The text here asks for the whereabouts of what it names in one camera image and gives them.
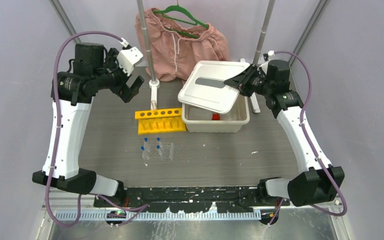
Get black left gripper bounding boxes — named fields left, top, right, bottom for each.
left=93, top=48, right=144, bottom=102

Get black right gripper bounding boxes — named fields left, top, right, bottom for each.
left=223, top=64, right=273, bottom=98

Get large clear glass test tube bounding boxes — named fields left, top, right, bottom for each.
left=150, top=100, right=158, bottom=111

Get white plastic lid tray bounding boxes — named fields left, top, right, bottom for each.
left=177, top=60, right=250, bottom=114

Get white plastic squeeze bottle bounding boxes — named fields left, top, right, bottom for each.
left=211, top=113, right=221, bottom=121

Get blue-capped small test tube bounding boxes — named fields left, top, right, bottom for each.
left=140, top=146, right=150, bottom=160

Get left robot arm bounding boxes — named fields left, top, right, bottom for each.
left=32, top=43, right=144, bottom=207

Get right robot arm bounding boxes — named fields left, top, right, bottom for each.
left=224, top=59, right=345, bottom=207

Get right metal rack pole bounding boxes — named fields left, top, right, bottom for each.
left=248, top=0, right=276, bottom=114

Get metal rack pole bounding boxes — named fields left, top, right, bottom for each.
left=136, top=0, right=160, bottom=108
left=248, top=0, right=276, bottom=114

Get left metal rack pole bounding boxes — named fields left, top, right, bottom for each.
left=136, top=0, right=160, bottom=108

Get yellow plastic test tube rack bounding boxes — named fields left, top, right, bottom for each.
left=134, top=108, right=187, bottom=135

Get beige plastic bin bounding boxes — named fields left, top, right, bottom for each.
left=182, top=96, right=250, bottom=133

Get clear acrylic tube rack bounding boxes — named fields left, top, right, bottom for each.
left=148, top=141, right=175, bottom=161

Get pink fabric shorts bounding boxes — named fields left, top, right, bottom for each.
left=144, top=7, right=231, bottom=82

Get green clothes hanger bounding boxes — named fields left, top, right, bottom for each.
left=152, top=3, right=210, bottom=39

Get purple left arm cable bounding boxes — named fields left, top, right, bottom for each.
left=44, top=30, right=152, bottom=229

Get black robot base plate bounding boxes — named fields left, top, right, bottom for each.
left=93, top=186, right=291, bottom=215

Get white slotted cable duct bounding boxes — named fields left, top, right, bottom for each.
left=53, top=210, right=262, bottom=222

